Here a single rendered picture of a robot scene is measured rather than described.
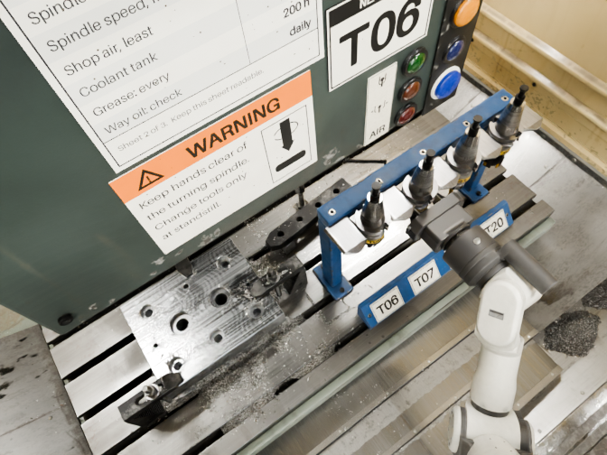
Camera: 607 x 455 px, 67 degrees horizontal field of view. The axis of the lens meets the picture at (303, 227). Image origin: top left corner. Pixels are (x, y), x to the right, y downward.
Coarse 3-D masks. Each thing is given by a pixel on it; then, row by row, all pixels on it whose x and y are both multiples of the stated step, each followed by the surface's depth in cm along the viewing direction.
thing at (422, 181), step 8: (416, 168) 80; (424, 168) 78; (432, 168) 78; (416, 176) 80; (424, 176) 79; (432, 176) 79; (408, 184) 84; (416, 184) 81; (424, 184) 80; (432, 184) 82; (416, 192) 83; (424, 192) 82
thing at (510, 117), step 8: (512, 104) 83; (504, 112) 85; (512, 112) 84; (520, 112) 84; (504, 120) 86; (512, 120) 85; (520, 120) 86; (496, 128) 89; (504, 128) 87; (512, 128) 86
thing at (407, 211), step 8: (392, 184) 86; (384, 192) 85; (392, 192) 85; (400, 192) 85; (384, 200) 84; (392, 200) 84; (400, 200) 84; (408, 200) 84; (392, 208) 83; (400, 208) 83; (408, 208) 83; (392, 216) 83; (400, 216) 83; (408, 216) 83
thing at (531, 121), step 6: (528, 108) 92; (522, 114) 91; (528, 114) 91; (534, 114) 91; (522, 120) 91; (528, 120) 90; (534, 120) 90; (540, 120) 90; (528, 126) 90; (534, 126) 90; (540, 126) 90
